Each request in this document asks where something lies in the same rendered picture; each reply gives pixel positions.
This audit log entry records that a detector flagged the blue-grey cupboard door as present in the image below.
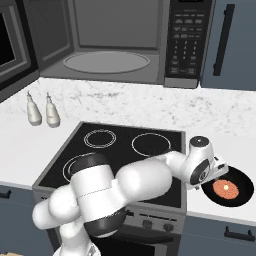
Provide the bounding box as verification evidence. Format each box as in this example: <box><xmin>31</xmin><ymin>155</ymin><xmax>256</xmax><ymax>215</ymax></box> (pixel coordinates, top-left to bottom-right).
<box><xmin>200</xmin><ymin>0</ymin><xmax>256</xmax><ymax>92</ymax></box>

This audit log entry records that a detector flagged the grey microwave oven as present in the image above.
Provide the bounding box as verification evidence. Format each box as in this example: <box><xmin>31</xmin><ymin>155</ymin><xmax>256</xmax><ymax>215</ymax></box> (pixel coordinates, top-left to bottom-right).
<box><xmin>20</xmin><ymin>0</ymin><xmax>217</xmax><ymax>90</ymax></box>

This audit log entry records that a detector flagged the black drawer handle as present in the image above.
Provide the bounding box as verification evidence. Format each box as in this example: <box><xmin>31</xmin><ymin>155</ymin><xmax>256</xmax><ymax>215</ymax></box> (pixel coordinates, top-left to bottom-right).
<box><xmin>0</xmin><ymin>188</ymin><xmax>13</xmax><ymax>200</ymax></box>
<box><xmin>223</xmin><ymin>226</ymin><xmax>256</xmax><ymax>243</ymax></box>

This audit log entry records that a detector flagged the black cupboard door handle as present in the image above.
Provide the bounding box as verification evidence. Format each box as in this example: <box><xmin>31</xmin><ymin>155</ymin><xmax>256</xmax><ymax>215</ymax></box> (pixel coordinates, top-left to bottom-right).
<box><xmin>212</xmin><ymin>3</ymin><xmax>236</xmax><ymax>77</ymax></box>

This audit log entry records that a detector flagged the dark oven knob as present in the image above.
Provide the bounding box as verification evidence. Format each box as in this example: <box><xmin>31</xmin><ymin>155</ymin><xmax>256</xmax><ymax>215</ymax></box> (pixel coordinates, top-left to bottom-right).
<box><xmin>142</xmin><ymin>218</ymin><xmax>154</xmax><ymax>231</ymax></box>
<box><xmin>162</xmin><ymin>222</ymin><xmax>175</xmax><ymax>234</ymax></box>

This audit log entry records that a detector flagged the round orange waffle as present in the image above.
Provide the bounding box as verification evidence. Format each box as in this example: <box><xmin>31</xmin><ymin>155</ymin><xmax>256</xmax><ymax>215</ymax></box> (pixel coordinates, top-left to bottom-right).
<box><xmin>212</xmin><ymin>179</ymin><xmax>240</xmax><ymax>199</ymax></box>

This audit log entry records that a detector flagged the black hob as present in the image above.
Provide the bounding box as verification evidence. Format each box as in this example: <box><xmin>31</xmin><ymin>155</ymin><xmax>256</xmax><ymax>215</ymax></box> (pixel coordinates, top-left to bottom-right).
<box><xmin>32</xmin><ymin>121</ymin><xmax>188</xmax><ymax>212</ymax></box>

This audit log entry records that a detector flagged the grey oven front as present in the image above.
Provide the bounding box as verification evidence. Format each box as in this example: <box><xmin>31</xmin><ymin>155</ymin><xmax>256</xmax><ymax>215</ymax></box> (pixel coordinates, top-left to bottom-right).
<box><xmin>32</xmin><ymin>188</ymin><xmax>187</xmax><ymax>256</ymax></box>

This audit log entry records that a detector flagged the black oven door handle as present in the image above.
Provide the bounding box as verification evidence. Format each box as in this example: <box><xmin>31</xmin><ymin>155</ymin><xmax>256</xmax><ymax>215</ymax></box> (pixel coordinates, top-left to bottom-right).
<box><xmin>121</xmin><ymin>231</ymin><xmax>175</xmax><ymax>245</ymax></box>

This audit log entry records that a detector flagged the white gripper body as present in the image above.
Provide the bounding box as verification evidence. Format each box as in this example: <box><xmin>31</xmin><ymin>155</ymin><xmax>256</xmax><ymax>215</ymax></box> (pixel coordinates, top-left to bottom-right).
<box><xmin>206</xmin><ymin>156</ymin><xmax>231</xmax><ymax>184</ymax></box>

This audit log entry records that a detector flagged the round glass turntable plate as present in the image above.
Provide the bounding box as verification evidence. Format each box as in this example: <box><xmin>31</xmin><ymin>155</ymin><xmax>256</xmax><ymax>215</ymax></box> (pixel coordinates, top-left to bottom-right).
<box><xmin>62</xmin><ymin>50</ymin><xmax>151</xmax><ymax>75</ymax></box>

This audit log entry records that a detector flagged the grey microwave door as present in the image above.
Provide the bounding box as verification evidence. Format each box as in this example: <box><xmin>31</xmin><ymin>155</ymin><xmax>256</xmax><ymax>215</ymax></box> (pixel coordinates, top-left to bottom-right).
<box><xmin>0</xmin><ymin>0</ymin><xmax>41</xmax><ymax>103</ymax></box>

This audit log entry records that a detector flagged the white bottle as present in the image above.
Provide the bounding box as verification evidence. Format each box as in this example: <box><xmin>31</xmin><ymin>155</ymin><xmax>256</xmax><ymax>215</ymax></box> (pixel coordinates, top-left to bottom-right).
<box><xmin>45</xmin><ymin>92</ymin><xmax>62</xmax><ymax>129</ymax></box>
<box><xmin>26</xmin><ymin>90</ymin><xmax>43</xmax><ymax>127</ymax></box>

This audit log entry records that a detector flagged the blue-grey drawer front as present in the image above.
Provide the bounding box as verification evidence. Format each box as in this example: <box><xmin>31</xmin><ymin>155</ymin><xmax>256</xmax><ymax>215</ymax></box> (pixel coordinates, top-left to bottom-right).
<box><xmin>0</xmin><ymin>184</ymin><xmax>55</xmax><ymax>256</ymax></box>
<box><xmin>177</xmin><ymin>214</ymin><xmax>256</xmax><ymax>256</ymax></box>

